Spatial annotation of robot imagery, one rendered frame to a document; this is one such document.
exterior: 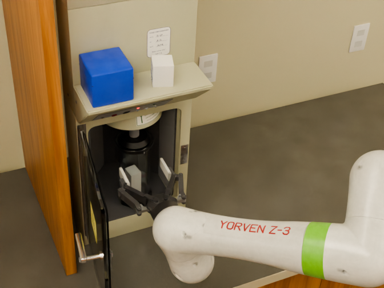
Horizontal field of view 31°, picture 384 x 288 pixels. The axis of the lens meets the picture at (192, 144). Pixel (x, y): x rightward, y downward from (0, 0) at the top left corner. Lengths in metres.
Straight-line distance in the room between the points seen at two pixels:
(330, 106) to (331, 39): 0.26
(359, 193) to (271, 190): 0.85
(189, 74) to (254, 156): 0.72
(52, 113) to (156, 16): 0.34
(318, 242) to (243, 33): 1.12
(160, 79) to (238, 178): 0.72
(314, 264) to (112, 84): 0.60
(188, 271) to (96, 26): 0.60
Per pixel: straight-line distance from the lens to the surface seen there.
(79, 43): 1.62
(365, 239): 1.39
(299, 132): 2.50
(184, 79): 1.69
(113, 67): 1.57
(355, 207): 1.42
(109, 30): 1.63
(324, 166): 2.38
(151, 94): 1.64
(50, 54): 1.50
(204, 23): 2.27
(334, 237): 1.40
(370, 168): 1.43
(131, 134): 1.90
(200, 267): 1.62
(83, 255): 1.67
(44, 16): 1.46
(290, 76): 2.59
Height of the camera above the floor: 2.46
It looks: 40 degrees down
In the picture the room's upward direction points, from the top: 4 degrees clockwise
